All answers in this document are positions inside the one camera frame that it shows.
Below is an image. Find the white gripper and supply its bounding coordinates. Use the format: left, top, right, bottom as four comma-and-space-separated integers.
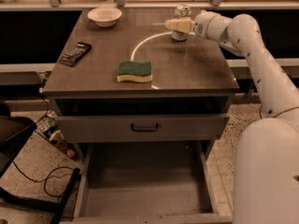
164, 10, 225, 43

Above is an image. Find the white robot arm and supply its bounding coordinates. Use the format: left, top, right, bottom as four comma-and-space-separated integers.
165, 11, 299, 224

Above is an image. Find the dark rxbar chocolate bar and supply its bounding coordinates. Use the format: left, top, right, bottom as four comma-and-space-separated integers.
58, 42, 92, 67

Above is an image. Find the green yellow sponge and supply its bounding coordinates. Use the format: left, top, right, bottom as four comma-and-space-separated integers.
117, 61, 152, 83

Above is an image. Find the white ceramic bowl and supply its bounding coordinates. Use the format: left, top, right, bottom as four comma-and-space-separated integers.
88, 7, 122, 28

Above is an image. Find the grey drawer cabinet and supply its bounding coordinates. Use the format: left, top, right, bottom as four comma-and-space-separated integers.
45, 8, 238, 224

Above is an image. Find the open bottom drawer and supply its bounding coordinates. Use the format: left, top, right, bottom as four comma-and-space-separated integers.
60, 142, 232, 224

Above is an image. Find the black chair base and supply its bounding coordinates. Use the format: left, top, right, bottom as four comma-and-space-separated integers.
0, 102, 82, 224

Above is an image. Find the middle drawer with black handle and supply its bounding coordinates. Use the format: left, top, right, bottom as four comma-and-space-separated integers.
56, 114, 229, 143

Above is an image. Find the wire basket with items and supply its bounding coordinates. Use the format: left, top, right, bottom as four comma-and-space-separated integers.
36, 111, 78, 160

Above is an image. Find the black floor cable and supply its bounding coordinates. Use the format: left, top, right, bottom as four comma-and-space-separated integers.
11, 160, 77, 198

